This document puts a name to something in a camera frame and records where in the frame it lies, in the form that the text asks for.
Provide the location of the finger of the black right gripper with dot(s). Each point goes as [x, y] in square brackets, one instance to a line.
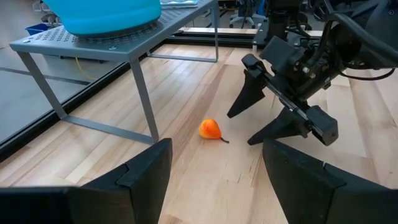
[280, 129]
[248, 93]

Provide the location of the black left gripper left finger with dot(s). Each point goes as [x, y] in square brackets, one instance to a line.
[143, 186]

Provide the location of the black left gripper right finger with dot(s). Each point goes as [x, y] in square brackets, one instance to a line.
[304, 193]

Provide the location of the orange red toy pear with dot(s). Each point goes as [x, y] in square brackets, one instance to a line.
[210, 129]

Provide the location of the blue collapsible bowl grey rim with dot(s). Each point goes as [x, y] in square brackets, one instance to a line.
[105, 15]

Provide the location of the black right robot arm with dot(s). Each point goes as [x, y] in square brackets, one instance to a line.
[379, 31]

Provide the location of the office chair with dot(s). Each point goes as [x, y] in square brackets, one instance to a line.
[244, 12]

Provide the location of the grey perforated metal shelf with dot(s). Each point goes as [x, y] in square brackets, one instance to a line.
[124, 46]

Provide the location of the blue floor bin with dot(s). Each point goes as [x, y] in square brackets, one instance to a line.
[40, 29]

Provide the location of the parts bin rack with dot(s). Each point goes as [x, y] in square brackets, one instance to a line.
[46, 12]

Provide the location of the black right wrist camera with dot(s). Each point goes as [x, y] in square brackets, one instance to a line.
[280, 54]

